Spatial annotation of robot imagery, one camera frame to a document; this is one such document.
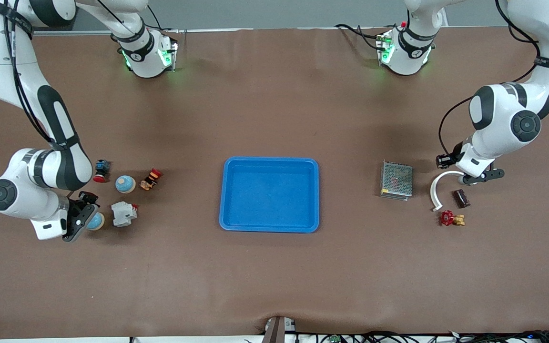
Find green-lit arm base panel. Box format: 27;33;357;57
158;40;180;73
376;31;395;67

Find blue plastic tray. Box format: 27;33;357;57
219;157;320;234

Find white curved plastic clamp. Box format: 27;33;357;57
429;171;468;212

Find red emergency stop button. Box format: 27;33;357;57
93;160;112;183

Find white circuit breaker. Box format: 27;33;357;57
111;201;138;226

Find metal mesh power supply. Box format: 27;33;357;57
380;161;414;202

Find table cover mat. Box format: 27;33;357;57
0;26;549;340

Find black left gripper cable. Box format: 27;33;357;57
438;0;542;155

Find red-handled brass valve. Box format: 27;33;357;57
440;210;466;227

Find orange red push-button switch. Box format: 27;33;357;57
140;168;163;191

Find black left arm base cables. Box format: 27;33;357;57
335;23;385;51

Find black right arm base cable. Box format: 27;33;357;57
146;5;180;34

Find grey camera stand bracket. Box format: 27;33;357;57
261;316;297;343

